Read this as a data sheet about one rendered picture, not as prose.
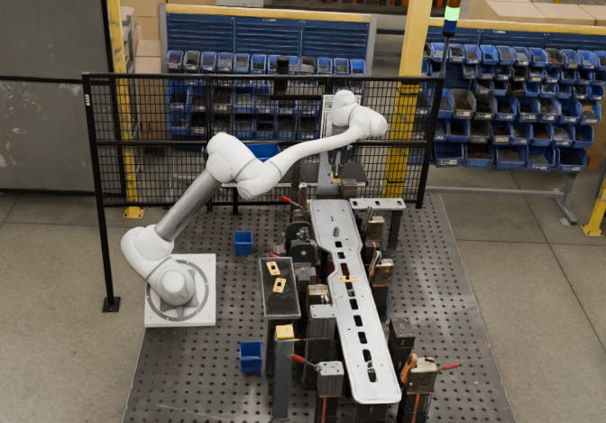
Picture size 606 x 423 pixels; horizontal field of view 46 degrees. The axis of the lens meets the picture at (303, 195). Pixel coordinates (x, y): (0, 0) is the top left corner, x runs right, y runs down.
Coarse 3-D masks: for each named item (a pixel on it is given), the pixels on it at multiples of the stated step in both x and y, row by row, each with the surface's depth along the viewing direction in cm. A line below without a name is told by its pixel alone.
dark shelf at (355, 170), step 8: (304, 168) 394; (312, 168) 394; (344, 168) 396; (352, 168) 397; (360, 168) 397; (288, 176) 385; (304, 176) 386; (312, 176) 387; (344, 176) 389; (352, 176) 389; (360, 176) 390; (224, 184) 376; (232, 184) 376; (280, 184) 380; (288, 184) 380; (312, 184) 382; (360, 184) 386; (368, 184) 387
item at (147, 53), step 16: (128, 48) 567; (144, 48) 611; (160, 48) 613; (144, 64) 581; (160, 64) 583; (144, 80) 564; (160, 80) 565; (128, 96) 598; (160, 96) 572; (144, 112) 579; (160, 112) 581; (144, 128) 586; (160, 128) 588
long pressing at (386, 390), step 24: (312, 216) 358; (336, 216) 360; (336, 240) 342; (360, 240) 344; (336, 264) 325; (360, 264) 327; (336, 288) 312; (360, 288) 313; (336, 312) 298; (360, 312) 299; (384, 336) 288; (360, 360) 275; (384, 360) 276; (360, 384) 265; (384, 384) 266
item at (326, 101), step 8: (328, 96) 379; (360, 96) 381; (328, 104) 382; (360, 104) 384; (320, 112) 384; (328, 112) 385; (320, 120) 387; (328, 120) 387; (320, 128) 389; (328, 128) 390; (320, 136) 392
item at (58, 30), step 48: (0, 0) 440; (48, 0) 440; (96, 0) 440; (0, 48) 457; (48, 48) 457; (96, 48) 457; (0, 96) 475; (48, 96) 476; (96, 96) 476; (0, 144) 495; (48, 144) 495; (48, 192) 516
